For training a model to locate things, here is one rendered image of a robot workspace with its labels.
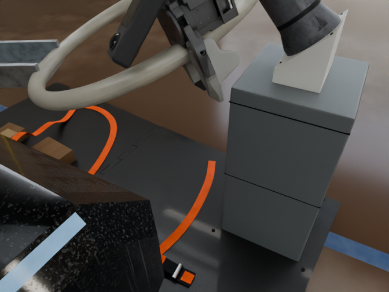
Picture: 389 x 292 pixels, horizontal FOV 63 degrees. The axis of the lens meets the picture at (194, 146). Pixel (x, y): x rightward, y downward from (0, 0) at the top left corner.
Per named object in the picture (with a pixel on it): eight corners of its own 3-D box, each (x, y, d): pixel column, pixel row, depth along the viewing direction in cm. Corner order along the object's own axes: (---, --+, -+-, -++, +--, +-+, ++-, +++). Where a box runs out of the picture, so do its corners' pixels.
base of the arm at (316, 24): (294, 42, 118) (280, 18, 115) (345, 11, 104) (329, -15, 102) (280, 63, 105) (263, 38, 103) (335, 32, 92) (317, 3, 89)
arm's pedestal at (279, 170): (243, 170, 196) (260, 35, 139) (327, 200, 178) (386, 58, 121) (207, 233, 163) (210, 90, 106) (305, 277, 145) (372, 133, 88)
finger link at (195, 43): (220, 73, 40) (187, 7, 37) (210, 80, 40) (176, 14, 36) (206, 70, 45) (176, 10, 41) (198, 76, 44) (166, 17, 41)
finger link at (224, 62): (257, 86, 44) (229, 24, 40) (222, 109, 43) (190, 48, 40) (246, 83, 47) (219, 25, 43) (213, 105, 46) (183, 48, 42)
